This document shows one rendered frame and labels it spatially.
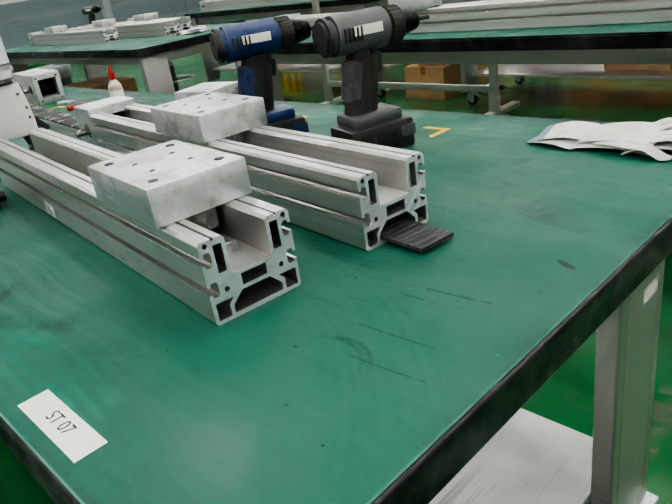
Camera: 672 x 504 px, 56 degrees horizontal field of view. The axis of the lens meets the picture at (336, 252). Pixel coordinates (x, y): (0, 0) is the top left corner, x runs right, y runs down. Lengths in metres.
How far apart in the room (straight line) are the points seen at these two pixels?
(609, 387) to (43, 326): 0.77
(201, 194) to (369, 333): 0.22
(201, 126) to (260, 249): 0.33
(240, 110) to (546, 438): 0.80
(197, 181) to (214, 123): 0.30
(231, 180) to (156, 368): 0.21
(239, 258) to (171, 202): 0.08
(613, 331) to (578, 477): 0.33
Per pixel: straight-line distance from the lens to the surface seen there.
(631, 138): 0.96
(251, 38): 1.12
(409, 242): 0.68
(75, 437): 0.53
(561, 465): 1.24
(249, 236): 0.64
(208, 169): 0.64
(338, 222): 0.72
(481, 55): 2.32
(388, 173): 0.74
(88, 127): 1.40
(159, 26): 4.44
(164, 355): 0.59
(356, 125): 1.00
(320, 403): 0.48
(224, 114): 0.94
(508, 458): 1.24
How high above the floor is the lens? 1.07
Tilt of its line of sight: 25 degrees down
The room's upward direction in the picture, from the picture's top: 9 degrees counter-clockwise
